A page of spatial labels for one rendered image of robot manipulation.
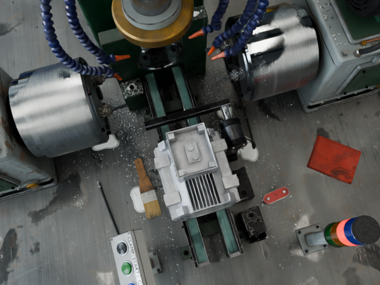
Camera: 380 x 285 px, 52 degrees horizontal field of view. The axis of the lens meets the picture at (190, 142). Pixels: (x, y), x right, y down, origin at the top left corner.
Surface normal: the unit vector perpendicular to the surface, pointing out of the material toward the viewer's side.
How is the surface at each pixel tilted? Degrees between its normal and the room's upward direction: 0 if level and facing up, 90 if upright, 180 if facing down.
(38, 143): 58
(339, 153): 1
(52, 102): 17
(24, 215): 0
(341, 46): 0
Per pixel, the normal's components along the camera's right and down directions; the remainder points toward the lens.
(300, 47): 0.13, 0.24
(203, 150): -0.02, -0.29
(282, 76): 0.24, 0.67
